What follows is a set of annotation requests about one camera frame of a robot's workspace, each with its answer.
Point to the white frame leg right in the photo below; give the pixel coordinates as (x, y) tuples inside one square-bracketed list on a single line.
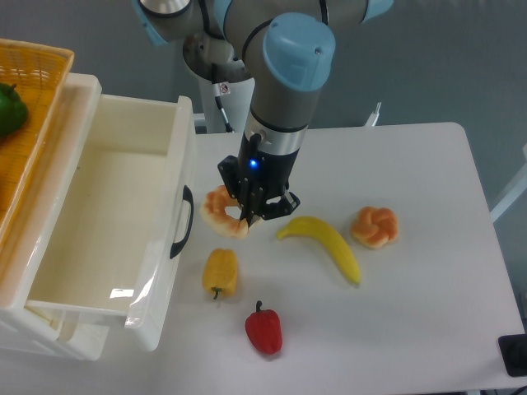
[(515, 187)]

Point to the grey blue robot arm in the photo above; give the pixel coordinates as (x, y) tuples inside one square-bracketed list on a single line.
[(287, 48)]

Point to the red bell pepper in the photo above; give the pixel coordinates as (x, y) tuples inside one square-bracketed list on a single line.
[(263, 329)]

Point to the twisted knot donut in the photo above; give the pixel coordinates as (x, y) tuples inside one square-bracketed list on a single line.
[(375, 227)]

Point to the white drawer cabinet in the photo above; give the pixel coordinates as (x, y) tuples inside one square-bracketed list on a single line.
[(49, 331)]

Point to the green bell pepper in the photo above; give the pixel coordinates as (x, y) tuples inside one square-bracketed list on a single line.
[(14, 112)]

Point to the white upper drawer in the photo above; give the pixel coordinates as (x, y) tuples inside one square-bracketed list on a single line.
[(107, 261)]

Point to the ring donut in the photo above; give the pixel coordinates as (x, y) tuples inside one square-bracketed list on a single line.
[(213, 212)]

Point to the yellow banana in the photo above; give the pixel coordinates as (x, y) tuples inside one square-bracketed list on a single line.
[(327, 236)]

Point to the black device at edge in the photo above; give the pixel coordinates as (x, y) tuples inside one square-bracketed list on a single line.
[(513, 353)]

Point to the white bracket behind table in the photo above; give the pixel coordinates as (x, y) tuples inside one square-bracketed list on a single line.
[(374, 116)]

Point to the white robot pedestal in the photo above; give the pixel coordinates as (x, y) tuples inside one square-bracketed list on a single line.
[(225, 85)]

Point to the orange woven basket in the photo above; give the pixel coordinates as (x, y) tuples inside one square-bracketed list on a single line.
[(39, 72)]

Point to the yellow bell pepper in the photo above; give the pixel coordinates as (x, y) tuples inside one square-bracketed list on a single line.
[(220, 273)]

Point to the black drawer handle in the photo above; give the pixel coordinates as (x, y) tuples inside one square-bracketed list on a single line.
[(185, 224)]

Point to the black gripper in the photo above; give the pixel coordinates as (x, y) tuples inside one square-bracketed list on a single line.
[(254, 171)]

